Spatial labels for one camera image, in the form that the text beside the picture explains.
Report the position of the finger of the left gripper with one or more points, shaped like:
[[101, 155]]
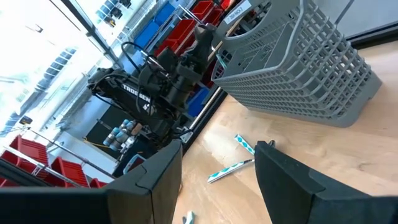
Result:
[[197, 43], [211, 40]]

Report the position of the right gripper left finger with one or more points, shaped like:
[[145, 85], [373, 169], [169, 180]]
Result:
[[149, 193]]

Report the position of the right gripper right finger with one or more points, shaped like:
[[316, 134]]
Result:
[[295, 193]]

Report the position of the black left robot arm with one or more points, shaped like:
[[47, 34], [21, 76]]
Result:
[[124, 90]]

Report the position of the grey plastic silverware basket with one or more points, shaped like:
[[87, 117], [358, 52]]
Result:
[[295, 77]]

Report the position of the red storage bin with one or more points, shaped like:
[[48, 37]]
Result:
[[202, 8], [70, 172], [29, 150], [179, 32]]

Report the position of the blue storage bin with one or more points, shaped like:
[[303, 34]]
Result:
[[197, 102], [146, 34], [164, 13]]

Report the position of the grey bottle blue cap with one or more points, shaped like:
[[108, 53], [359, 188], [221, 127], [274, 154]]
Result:
[[122, 137], [109, 137]]

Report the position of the silver metal shelf rack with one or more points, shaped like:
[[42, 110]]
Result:
[[40, 166]]

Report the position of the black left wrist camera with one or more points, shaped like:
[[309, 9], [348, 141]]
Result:
[[168, 59]]

